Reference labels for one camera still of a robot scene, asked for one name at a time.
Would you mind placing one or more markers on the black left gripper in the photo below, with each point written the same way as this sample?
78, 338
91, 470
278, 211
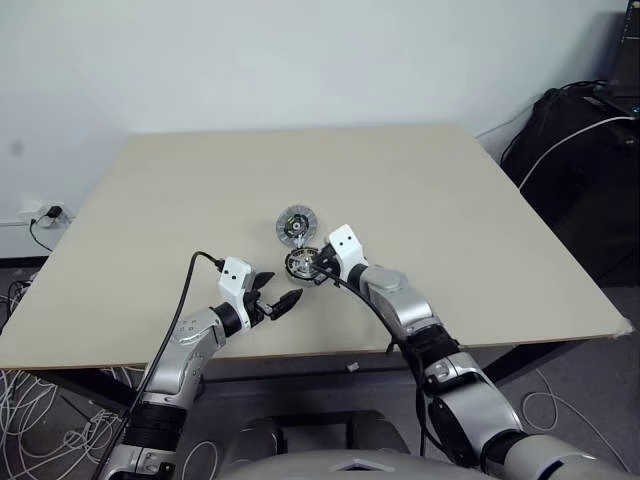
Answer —
255, 302

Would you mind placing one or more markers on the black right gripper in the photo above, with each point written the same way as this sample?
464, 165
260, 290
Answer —
332, 265

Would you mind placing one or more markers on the round motor housing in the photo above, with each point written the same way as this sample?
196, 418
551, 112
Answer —
296, 278

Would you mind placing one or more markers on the round silver motor lid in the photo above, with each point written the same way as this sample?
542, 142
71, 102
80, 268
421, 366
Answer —
287, 220

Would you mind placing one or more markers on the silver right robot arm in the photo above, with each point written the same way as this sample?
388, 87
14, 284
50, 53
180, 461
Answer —
400, 300

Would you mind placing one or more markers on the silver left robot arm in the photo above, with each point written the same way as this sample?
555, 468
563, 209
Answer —
175, 350

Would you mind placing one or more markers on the small white scrap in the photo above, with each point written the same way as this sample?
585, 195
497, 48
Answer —
352, 366

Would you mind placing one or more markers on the dark rounded knee shape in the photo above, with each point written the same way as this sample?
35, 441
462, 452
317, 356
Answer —
377, 430
260, 435

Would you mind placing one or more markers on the grey robot torso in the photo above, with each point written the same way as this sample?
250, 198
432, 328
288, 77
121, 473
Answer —
360, 467

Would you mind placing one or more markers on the black plug adapter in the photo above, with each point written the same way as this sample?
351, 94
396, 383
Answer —
52, 213

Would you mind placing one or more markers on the black fabric bag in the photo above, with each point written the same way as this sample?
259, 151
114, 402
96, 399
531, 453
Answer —
575, 190

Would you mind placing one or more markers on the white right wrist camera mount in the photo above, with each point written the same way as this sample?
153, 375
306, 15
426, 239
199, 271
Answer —
345, 245

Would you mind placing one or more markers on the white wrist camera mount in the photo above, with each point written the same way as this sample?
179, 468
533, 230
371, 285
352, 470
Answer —
235, 280
345, 245

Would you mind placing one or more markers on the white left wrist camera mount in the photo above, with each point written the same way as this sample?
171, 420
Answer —
235, 280

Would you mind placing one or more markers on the black metal table frame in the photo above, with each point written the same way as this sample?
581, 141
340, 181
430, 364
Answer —
525, 362

